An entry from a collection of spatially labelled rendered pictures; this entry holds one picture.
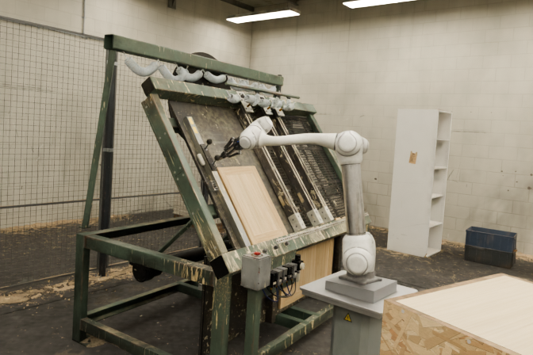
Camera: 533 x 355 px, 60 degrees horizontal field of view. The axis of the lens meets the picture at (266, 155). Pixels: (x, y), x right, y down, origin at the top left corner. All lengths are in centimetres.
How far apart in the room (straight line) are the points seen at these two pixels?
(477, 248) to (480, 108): 228
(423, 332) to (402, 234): 596
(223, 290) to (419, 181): 457
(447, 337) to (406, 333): 10
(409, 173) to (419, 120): 76
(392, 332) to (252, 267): 153
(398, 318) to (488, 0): 750
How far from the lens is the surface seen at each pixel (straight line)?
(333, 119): 909
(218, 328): 284
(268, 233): 316
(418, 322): 109
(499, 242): 703
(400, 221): 701
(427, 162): 680
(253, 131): 261
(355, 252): 245
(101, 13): 821
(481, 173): 805
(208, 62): 403
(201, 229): 277
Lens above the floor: 161
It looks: 3 degrees down
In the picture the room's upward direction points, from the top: 4 degrees clockwise
